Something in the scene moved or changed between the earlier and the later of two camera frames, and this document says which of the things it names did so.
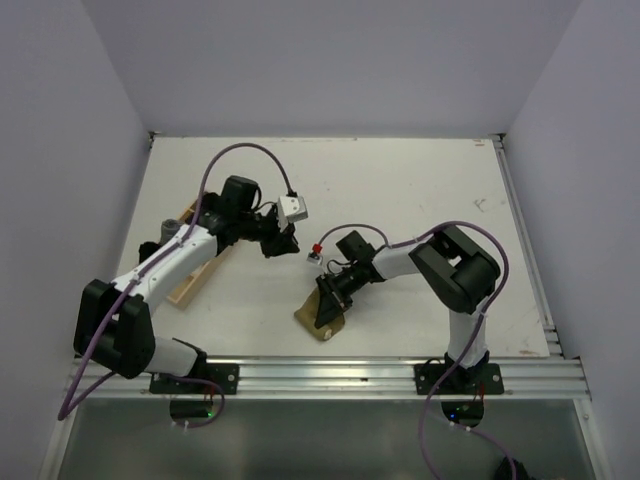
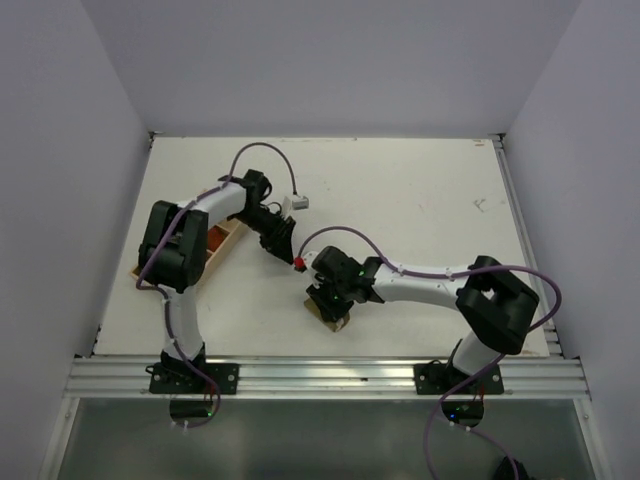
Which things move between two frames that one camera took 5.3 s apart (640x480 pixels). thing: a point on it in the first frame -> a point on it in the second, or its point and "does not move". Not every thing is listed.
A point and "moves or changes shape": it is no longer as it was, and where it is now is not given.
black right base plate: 480,379 does not move
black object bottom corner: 505,472 does not move
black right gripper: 332,301 -> 330,311
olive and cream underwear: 305,315 moves or changes shape
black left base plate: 226,375 does not move
